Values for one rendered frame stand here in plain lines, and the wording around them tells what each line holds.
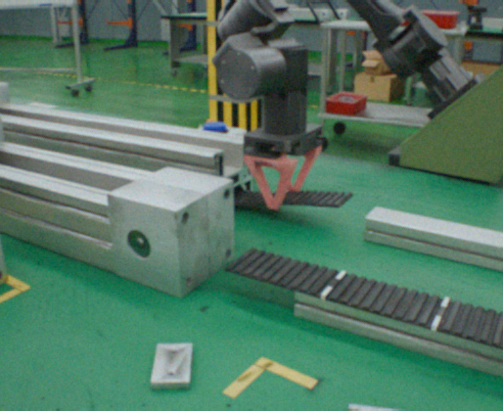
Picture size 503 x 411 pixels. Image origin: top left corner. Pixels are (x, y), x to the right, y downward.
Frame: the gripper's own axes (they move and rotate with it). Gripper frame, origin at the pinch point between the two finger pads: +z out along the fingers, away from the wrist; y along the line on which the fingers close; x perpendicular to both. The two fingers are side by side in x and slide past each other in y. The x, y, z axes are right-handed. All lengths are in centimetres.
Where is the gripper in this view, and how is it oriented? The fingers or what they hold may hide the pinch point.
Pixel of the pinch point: (283, 196)
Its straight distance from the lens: 72.1
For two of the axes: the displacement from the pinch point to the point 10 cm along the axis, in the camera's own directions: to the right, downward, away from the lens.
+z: 0.0, 9.2, 3.8
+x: 8.6, 1.9, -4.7
